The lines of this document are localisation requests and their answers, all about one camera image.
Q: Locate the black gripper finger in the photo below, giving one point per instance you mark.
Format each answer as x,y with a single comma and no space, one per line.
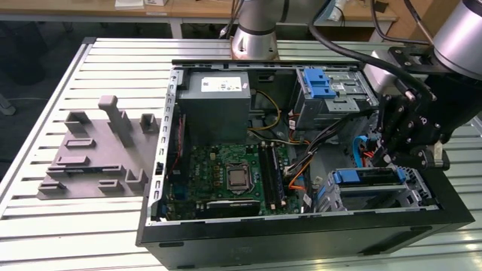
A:
414,158
391,124

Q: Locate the hard disk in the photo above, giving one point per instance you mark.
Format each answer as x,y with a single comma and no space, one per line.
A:
354,176

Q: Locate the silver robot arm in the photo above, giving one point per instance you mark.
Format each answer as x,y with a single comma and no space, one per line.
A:
255,28

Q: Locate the metal disk bay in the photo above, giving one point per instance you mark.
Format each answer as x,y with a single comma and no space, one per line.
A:
376,190

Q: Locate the metal optical drive cage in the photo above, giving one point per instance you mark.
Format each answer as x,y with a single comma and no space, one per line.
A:
338,105

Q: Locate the blue plastic drive latch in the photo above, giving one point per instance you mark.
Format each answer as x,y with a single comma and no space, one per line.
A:
317,84

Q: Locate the RAM stick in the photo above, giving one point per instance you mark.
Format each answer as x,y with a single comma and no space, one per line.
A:
279,180

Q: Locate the black RAM slot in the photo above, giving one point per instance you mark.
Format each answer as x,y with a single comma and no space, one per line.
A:
267,175

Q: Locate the small black box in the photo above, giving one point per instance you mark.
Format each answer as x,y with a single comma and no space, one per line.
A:
380,5

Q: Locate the white plastic bag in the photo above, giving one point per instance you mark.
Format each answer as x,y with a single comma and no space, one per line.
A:
336,11

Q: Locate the silver CPU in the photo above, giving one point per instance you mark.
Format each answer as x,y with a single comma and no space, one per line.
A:
237,178

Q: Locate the grey power supply unit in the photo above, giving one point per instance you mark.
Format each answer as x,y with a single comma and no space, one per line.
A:
211,118

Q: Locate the green motherboard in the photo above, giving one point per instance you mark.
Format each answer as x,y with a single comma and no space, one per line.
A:
211,158

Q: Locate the black PC case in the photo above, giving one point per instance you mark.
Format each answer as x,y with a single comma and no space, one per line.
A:
263,242

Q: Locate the black graphics card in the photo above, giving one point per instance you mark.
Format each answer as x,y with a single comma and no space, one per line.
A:
229,208

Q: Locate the small white box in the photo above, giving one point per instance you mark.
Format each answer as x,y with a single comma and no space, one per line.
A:
156,2

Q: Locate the grey parts rack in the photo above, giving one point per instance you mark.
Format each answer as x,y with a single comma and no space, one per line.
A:
105,158

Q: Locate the wooden desk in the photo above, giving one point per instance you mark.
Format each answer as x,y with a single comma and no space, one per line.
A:
93,7

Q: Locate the grey metal leg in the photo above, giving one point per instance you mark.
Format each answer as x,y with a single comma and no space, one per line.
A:
6,108

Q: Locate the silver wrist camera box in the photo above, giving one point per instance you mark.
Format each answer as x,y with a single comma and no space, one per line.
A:
380,76

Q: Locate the black wrist mount bracket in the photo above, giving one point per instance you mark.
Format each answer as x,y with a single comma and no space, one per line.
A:
399,53

